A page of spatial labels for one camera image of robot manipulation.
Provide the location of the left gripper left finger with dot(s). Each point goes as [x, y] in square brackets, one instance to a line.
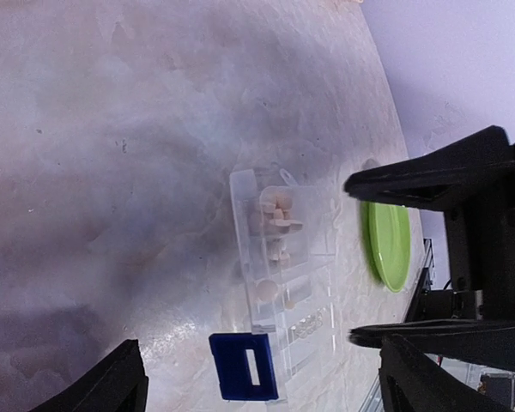
[117, 383]

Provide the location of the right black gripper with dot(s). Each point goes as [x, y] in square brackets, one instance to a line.
[475, 178]

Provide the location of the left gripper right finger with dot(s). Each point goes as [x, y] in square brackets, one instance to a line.
[410, 381]

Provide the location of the clear plastic pill organizer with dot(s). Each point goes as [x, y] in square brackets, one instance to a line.
[266, 364]

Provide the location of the small brown round pills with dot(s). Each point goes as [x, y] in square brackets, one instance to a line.
[307, 326]

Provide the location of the pile of beige pills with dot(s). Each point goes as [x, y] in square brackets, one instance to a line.
[272, 218]

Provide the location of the green plate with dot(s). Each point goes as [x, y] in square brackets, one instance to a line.
[387, 241]

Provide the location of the beige pill in lid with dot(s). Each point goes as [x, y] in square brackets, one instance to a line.
[267, 290]

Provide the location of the round wooden plate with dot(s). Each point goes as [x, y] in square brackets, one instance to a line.
[349, 1]

